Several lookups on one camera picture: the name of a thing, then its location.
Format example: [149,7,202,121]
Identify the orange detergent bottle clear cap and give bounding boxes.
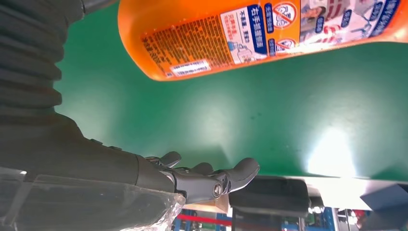
[117,0,408,82]

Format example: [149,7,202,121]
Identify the clear plastic film wrap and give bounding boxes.
[0,166,188,231]

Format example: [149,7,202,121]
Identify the brown cardboard box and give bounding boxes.
[185,194,231,214]

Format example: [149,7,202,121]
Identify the black carry case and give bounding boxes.
[229,176,311,218]

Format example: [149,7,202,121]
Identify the tablet with navy case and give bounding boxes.
[360,184,408,231]

